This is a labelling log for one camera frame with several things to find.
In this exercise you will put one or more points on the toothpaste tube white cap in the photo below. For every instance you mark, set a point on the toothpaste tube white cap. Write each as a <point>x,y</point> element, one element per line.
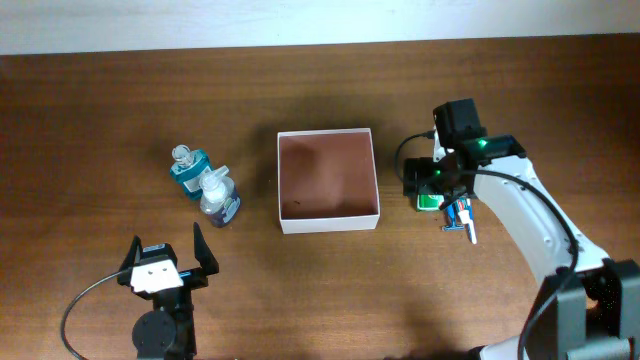
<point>464,211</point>

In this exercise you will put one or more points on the clear foaming soap pump bottle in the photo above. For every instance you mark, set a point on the clear foaming soap pump bottle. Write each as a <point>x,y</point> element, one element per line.
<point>220,200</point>

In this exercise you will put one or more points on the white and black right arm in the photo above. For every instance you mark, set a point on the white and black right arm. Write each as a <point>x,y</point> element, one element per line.
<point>587,306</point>

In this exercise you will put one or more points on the white cardboard box pink interior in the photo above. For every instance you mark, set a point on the white cardboard box pink interior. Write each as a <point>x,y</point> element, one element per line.
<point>327,181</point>

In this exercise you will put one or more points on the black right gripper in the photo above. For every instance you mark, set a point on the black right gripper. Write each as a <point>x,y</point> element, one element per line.
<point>424,181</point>

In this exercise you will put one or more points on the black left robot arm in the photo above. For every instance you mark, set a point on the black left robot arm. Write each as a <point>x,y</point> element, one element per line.
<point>168,330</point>

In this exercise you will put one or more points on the green soap packet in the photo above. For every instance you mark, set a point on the green soap packet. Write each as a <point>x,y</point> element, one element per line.
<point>429,202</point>

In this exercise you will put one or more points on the blue disposable razor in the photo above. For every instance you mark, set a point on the blue disposable razor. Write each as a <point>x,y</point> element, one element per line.
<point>452,222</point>

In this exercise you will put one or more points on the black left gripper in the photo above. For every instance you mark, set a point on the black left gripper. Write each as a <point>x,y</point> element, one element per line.
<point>198,278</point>

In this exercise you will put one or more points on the teal mouthwash bottle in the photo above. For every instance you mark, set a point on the teal mouthwash bottle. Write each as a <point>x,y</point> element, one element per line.
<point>189,166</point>

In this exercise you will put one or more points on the blue and white toothbrush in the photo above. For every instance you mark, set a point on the blue and white toothbrush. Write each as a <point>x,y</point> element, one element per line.
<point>471,230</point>

